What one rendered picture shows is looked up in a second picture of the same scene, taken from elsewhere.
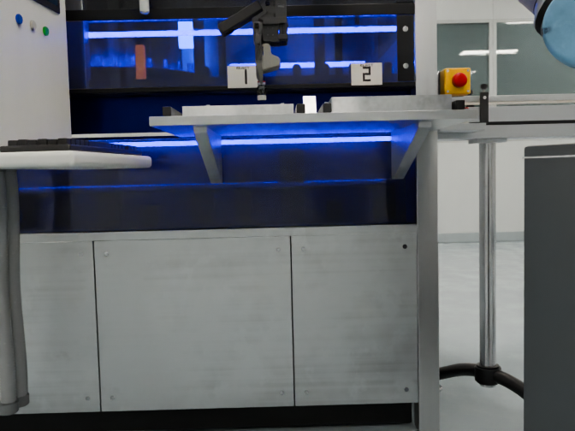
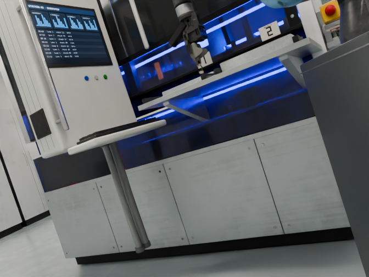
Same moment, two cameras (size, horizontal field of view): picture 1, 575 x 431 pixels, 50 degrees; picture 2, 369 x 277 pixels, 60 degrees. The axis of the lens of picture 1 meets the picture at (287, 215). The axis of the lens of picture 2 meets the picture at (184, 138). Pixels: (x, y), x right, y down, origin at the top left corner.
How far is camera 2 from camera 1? 0.57 m
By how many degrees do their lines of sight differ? 31
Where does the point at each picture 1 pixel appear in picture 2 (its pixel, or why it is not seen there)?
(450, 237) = not seen: outside the picture
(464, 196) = not seen: outside the picture
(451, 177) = not seen: outside the picture
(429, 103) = (278, 45)
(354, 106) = (233, 64)
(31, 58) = (99, 92)
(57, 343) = (163, 214)
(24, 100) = (99, 112)
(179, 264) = (202, 167)
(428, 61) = (306, 7)
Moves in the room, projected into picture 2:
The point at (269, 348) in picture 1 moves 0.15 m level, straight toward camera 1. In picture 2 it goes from (260, 203) to (252, 215)
